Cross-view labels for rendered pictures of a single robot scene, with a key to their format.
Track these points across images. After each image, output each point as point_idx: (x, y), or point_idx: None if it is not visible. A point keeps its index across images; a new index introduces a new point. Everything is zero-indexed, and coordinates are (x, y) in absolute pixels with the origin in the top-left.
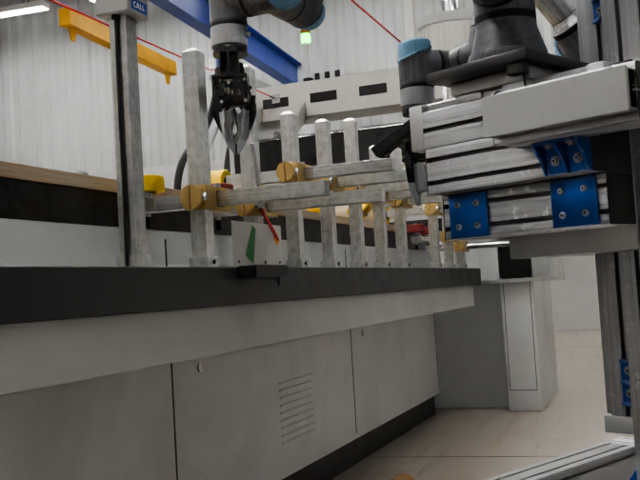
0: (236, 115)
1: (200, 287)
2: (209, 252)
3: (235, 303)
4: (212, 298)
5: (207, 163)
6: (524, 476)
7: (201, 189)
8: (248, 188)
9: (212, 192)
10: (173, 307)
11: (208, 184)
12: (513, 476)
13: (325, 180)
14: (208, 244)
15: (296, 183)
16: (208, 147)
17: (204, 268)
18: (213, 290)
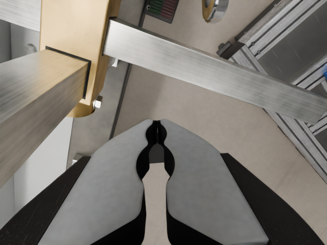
0: (169, 239)
1: (122, 96)
2: (114, 59)
3: (144, 19)
4: (130, 71)
5: (65, 95)
6: (311, 3)
7: (87, 107)
8: (176, 78)
9: (100, 71)
10: (115, 129)
11: (85, 78)
12: (305, 2)
13: (318, 120)
14: (111, 63)
15: (269, 110)
16: (40, 106)
17: (121, 94)
18: (129, 70)
